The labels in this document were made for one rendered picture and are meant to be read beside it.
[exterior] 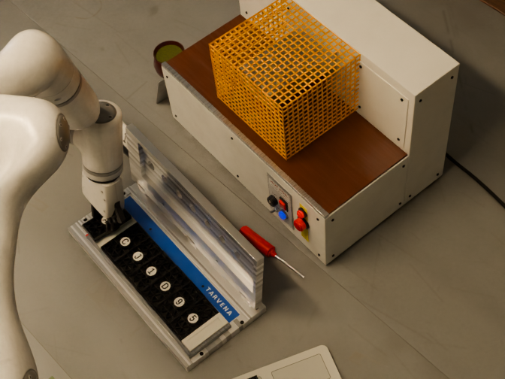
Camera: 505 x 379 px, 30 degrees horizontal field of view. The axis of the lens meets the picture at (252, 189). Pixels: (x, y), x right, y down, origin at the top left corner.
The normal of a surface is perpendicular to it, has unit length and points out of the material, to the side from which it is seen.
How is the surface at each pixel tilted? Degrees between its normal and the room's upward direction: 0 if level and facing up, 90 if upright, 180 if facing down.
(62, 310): 0
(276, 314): 0
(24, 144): 29
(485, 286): 0
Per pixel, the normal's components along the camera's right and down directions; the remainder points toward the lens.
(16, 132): -0.23, -0.05
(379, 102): -0.77, 0.55
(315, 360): -0.07, -0.56
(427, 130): 0.63, 0.61
